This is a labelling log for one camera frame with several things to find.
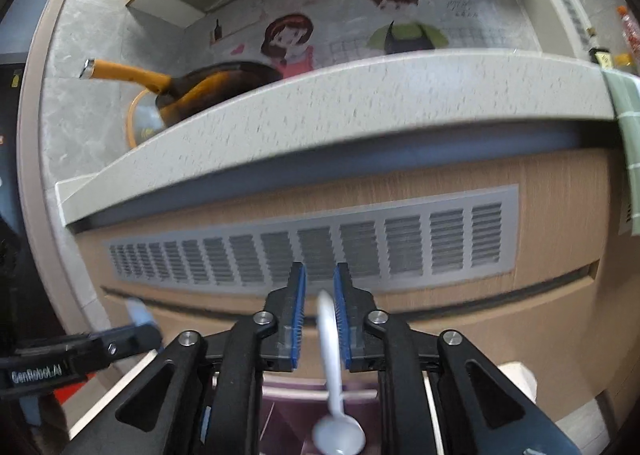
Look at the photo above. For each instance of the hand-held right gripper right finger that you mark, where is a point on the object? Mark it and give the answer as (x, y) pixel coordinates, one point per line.
(342, 315)

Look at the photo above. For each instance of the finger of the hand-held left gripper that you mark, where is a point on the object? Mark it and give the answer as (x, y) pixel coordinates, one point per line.
(135, 339)

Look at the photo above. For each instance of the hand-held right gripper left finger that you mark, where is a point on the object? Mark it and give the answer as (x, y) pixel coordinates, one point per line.
(298, 315)

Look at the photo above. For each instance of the blue-grey plastic spoon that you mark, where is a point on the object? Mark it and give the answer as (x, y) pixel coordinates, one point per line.
(139, 315)

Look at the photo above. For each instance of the white plastic spoon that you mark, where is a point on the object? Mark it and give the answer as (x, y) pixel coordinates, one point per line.
(331, 350)

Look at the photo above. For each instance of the maroon plastic utensil holder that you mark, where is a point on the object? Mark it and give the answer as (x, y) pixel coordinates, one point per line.
(290, 425)

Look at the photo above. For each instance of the red floor mat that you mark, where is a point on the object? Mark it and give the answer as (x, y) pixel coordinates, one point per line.
(70, 389)

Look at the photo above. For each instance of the grey vent grille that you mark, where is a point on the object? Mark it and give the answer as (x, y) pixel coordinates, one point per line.
(410, 245)

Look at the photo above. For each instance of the wooden counter cabinet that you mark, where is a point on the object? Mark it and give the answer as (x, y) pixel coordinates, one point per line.
(550, 325)

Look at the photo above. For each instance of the glass lid yellow rim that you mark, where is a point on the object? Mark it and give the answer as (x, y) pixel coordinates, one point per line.
(145, 125)

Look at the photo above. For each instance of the speckled stone kitchen counter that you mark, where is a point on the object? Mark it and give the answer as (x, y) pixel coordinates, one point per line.
(350, 100)

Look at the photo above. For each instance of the green checked towel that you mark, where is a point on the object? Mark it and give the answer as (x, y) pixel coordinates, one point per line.
(627, 135)

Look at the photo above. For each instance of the dark jar yellow label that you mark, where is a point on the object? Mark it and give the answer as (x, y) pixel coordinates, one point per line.
(601, 58)

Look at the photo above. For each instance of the condiment bottles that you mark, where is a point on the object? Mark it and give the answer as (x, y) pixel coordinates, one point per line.
(631, 35)

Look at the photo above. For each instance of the cartoon wall sticker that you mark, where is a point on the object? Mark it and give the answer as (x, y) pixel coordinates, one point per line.
(400, 40)

